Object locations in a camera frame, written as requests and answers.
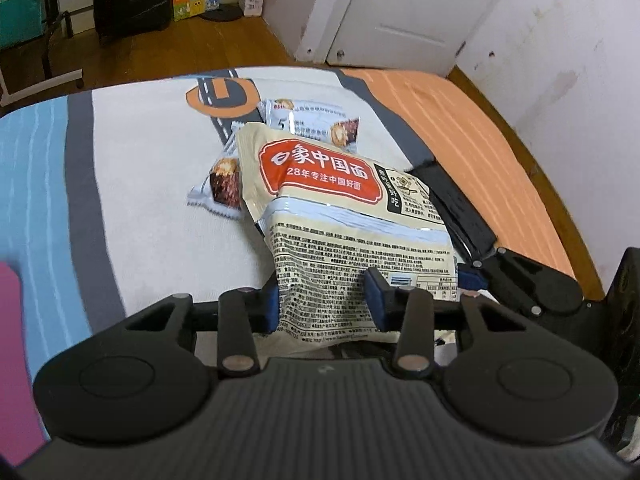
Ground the small grey chocolate bar wrapper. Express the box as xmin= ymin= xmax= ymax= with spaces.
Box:
xmin=186 ymin=133 xmax=243 ymax=219

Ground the cream instant noodle packet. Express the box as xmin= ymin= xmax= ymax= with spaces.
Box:
xmin=235 ymin=122 xmax=458 ymax=352

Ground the long grey chocolate bar wrapper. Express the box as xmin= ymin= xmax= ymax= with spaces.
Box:
xmin=257 ymin=99 xmax=360 ymax=153

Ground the striped cartoon bedsheet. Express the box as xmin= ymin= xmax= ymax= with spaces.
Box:
xmin=1 ymin=67 xmax=572 ymax=380

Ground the pink storage box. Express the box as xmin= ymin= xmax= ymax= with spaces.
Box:
xmin=0 ymin=262 xmax=46 ymax=466

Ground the white door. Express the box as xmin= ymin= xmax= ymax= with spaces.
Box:
xmin=295 ymin=0 xmax=497 ymax=75

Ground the white rolling table stand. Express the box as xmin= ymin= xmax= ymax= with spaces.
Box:
xmin=0 ymin=70 xmax=84 ymax=107

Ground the teal tote bag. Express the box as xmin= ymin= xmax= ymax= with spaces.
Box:
xmin=0 ymin=0 xmax=46 ymax=49

